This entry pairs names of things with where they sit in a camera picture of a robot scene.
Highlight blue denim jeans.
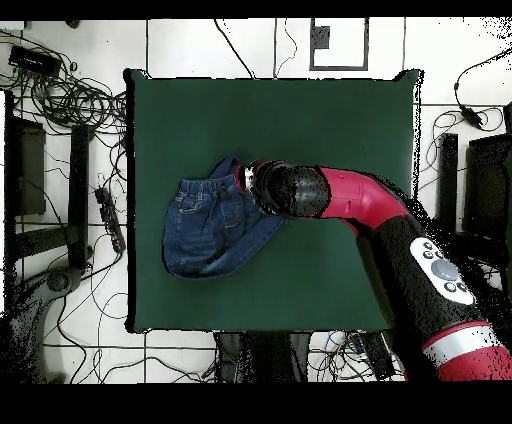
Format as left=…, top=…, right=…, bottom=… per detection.
left=161, top=153, right=289, bottom=281

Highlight dark green tablecloth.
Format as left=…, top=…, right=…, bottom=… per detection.
left=123, top=67, right=425, bottom=335

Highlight black power strip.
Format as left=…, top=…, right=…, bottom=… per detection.
left=94, top=186, right=127, bottom=254

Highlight small dark square box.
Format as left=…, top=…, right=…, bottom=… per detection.
left=313, top=25, right=332, bottom=50

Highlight black metal stand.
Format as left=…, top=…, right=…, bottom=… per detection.
left=3, top=90, right=95, bottom=277
left=435, top=133, right=512, bottom=245

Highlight grey stand base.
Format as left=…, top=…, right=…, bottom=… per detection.
left=7, top=265, right=87, bottom=383

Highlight black electronics box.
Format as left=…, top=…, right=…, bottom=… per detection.
left=8, top=44, right=63, bottom=78

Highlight grey square frame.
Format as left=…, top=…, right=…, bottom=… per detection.
left=308, top=17, right=370, bottom=72

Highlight tangled black cables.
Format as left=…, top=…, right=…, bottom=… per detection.
left=0, top=29, right=129, bottom=139

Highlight tangled floor cables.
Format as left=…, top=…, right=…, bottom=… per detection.
left=309, top=330, right=401, bottom=382

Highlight black cable with adapter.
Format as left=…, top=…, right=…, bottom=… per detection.
left=453, top=49, right=512, bottom=130

